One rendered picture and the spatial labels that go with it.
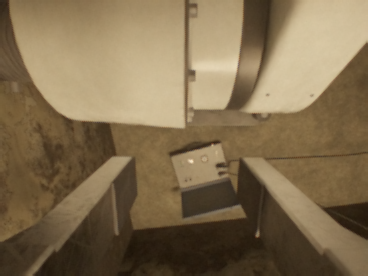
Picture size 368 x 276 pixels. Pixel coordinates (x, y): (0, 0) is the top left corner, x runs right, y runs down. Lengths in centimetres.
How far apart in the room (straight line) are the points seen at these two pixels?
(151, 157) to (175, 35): 131
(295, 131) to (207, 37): 141
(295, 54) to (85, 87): 28
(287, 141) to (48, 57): 153
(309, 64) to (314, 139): 144
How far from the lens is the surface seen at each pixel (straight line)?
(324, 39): 29
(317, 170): 183
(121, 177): 19
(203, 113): 109
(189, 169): 145
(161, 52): 25
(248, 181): 20
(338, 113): 179
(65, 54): 30
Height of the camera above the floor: 140
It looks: 77 degrees down
